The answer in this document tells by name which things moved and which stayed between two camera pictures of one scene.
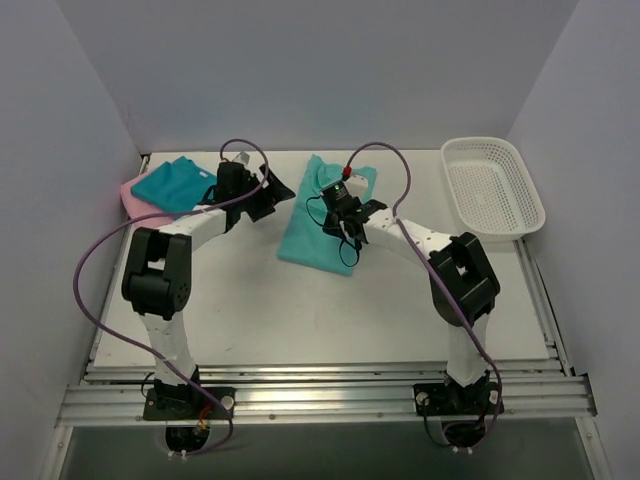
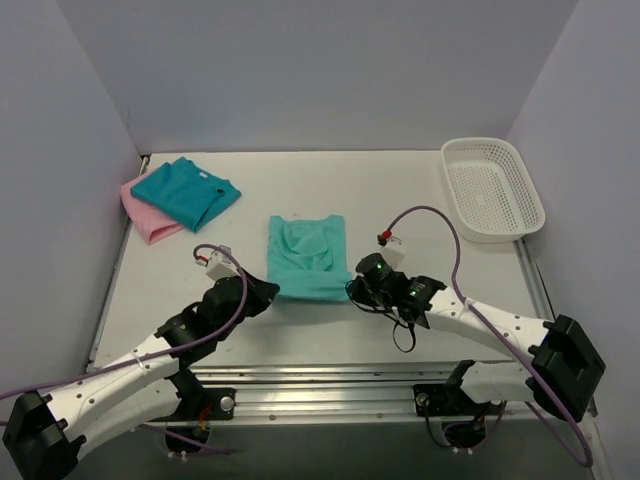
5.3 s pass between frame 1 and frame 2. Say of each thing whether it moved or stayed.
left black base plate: stayed
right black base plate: stayed
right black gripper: moved
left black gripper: moved
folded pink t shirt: stayed
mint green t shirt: moved
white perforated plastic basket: stayed
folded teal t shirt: stayed
